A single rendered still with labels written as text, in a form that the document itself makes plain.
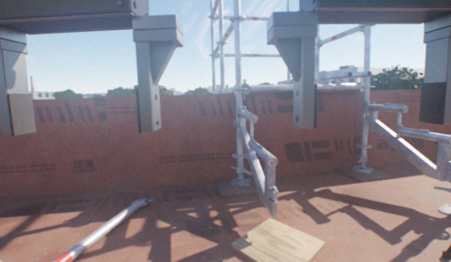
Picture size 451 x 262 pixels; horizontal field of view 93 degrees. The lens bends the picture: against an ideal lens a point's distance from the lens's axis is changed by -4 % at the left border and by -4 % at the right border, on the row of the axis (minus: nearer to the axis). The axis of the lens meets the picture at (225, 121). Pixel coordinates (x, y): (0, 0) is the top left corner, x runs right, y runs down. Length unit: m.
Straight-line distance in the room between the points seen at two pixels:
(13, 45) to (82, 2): 0.09
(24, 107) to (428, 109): 0.40
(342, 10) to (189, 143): 1.63
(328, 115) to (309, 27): 1.92
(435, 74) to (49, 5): 0.35
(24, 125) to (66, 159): 1.71
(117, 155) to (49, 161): 0.48
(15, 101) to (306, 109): 0.27
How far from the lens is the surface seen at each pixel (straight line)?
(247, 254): 1.10
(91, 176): 1.97
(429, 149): 2.98
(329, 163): 2.21
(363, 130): 2.19
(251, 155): 1.39
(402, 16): 0.28
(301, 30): 0.22
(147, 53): 0.21
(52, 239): 1.50
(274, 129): 1.90
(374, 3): 0.24
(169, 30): 0.21
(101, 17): 0.24
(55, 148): 2.01
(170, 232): 1.30
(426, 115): 0.30
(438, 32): 0.30
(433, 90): 0.29
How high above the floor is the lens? 0.69
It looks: 7 degrees down
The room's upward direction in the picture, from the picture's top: 2 degrees counter-clockwise
